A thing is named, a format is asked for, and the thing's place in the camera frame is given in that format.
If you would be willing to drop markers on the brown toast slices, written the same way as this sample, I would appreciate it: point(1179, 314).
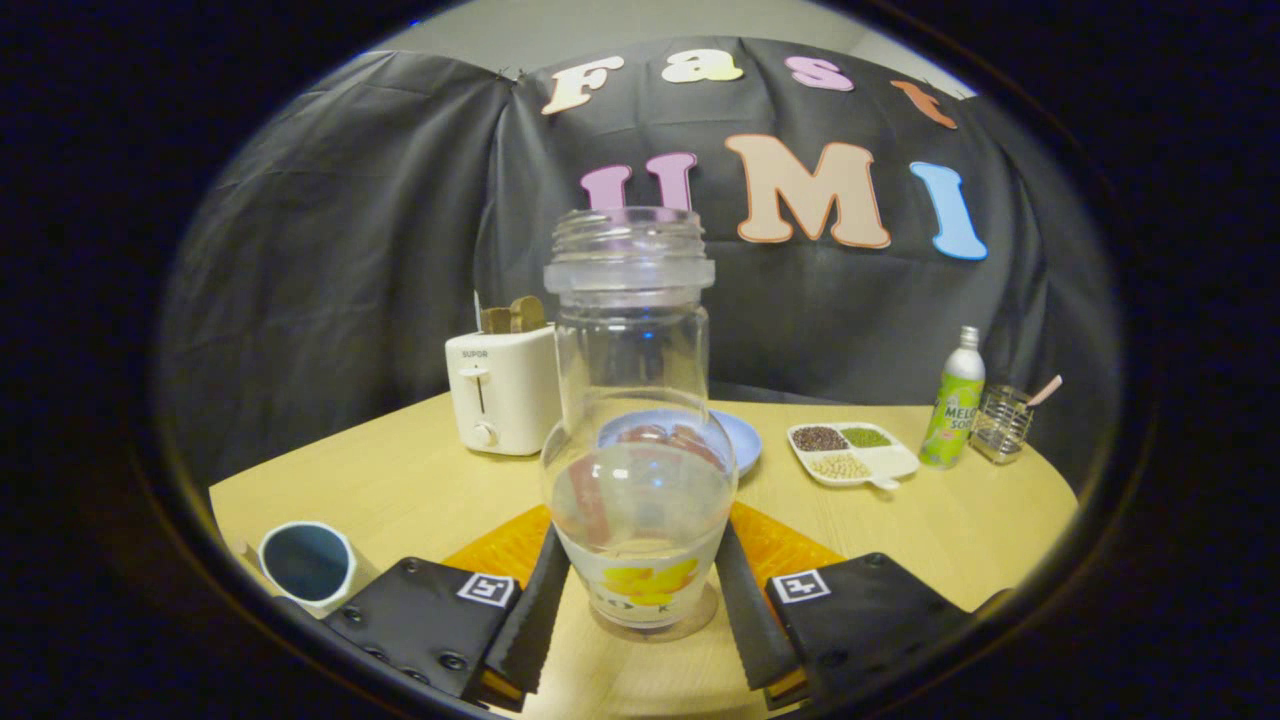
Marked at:
point(525, 313)

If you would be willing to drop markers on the round wooden coaster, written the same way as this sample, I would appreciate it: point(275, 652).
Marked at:
point(705, 612)

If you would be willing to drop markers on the white divided dish with grains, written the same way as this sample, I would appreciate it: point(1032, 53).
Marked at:
point(890, 462)

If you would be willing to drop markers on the green soda bottle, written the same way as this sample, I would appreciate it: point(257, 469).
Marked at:
point(950, 420)

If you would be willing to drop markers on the brown food pieces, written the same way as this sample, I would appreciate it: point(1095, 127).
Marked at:
point(650, 435)

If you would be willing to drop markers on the black backdrop cloth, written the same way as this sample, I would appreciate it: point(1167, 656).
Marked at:
point(330, 250)

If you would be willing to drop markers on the white toaster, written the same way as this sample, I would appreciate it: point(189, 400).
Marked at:
point(500, 390)

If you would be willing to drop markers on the wooden table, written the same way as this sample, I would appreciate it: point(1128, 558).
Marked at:
point(900, 540)

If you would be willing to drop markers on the blue plate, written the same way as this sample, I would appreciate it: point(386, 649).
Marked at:
point(745, 440)

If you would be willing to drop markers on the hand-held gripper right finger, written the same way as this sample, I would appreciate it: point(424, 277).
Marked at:
point(745, 620)

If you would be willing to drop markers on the clear glass juice bottle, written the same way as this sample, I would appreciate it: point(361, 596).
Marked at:
point(640, 500)

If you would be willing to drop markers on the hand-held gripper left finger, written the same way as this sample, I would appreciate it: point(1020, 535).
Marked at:
point(530, 625)

